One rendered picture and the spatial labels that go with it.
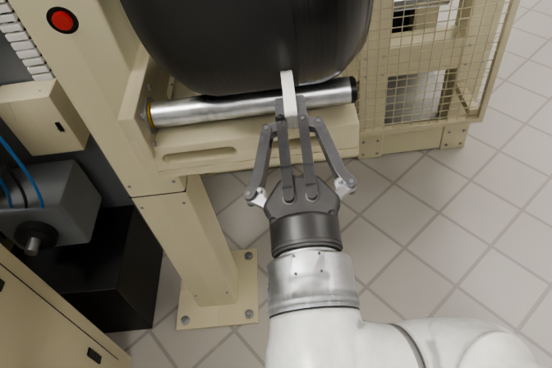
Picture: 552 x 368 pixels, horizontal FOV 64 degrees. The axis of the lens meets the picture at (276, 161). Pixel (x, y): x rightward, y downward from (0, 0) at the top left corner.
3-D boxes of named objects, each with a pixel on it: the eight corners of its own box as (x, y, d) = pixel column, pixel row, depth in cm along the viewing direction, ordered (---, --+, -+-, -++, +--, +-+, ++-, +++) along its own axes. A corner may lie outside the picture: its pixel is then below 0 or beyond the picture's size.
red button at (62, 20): (57, 32, 67) (47, 15, 65) (60, 25, 68) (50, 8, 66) (75, 29, 67) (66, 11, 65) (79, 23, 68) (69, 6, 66)
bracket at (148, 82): (139, 162, 74) (116, 120, 67) (167, 32, 100) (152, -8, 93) (158, 160, 74) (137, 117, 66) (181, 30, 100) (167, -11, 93)
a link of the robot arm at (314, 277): (262, 312, 40) (258, 247, 42) (273, 324, 48) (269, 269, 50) (363, 301, 39) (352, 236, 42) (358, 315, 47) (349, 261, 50)
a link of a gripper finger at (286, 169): (299, 212, 50) (287, 213, 50) (287, 130, 56) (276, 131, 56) (296, 200, 47) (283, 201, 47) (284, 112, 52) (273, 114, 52)
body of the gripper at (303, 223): (349, 242, 42) (335, 158, 47) (262, 252, 43) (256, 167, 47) (347, 262, 49) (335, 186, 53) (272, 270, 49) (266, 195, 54)
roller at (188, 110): (140, 108, 71) (148, 98, 75) (148, 133, 73) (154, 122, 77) (356, 80, 69) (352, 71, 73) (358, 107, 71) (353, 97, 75)
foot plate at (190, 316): (177, 331, 141) (174, 328, 140) (184, 257, 159) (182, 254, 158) (259, 323, 140) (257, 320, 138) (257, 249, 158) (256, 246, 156)
